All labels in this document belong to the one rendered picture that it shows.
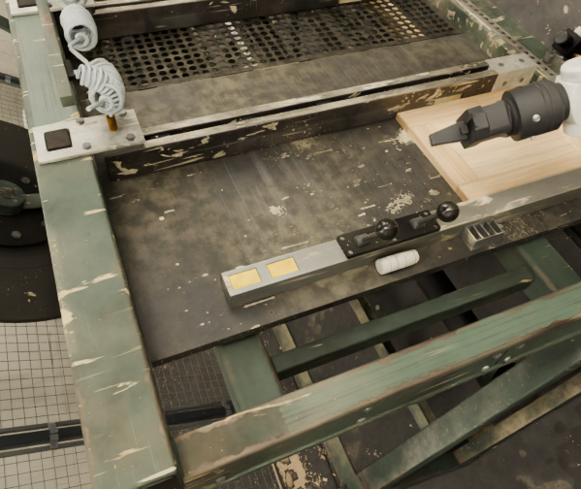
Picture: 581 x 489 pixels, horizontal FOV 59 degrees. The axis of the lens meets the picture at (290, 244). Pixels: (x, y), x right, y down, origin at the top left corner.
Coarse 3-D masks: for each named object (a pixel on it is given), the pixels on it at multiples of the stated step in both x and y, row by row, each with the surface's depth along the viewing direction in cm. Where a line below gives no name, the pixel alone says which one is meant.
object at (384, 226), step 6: (378, 222) 82; (384, 222) 81; (390, 222) 81; (396, 222) 82; (378, 228) 82; (384, 228) 81; (390, 228) 81; (396, 228) 81; (366, 234) 92; (372, 234) 87; (378, 234) 82; (384, 234) 81; (390, 234) 81; (396, 234) 82; (354, 240) 92; (360, 240) 92; (366, 240) 90; (384, 240) 82; (390, 240) 82
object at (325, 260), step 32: (512, 192) 105; (544, 192) 106; (576, 192) 109; (448, 224) 98; (288, 256) 91; (320, 256) 91; (384, 256) 96; (224, 288) 88; (256, 288) 86; (288, 288) 90
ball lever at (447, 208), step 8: (448, 200) 86; (440, 208) 85; (448, 208) 85; (456, 208) 85; (432, 216) 90; (440, 216) 86; (448, 216) 85; (456, 216) 85; (416, 224) 95; (424, 224) 96
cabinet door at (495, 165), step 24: (480, 96) 128; (408, 120) 120; (432, 120) 121; (456, 144) 117; (480, 144) 117; (504, 144) 118; (528, 144) 119; (552, 144) 119; (576, 144) 120; (456, 168) 111; (480, 168) 112; (504, 168) 113; (528, 168) 113; (552, 168) 114; (576, 168) 114; (456, 192) 109; (480, 192) 107
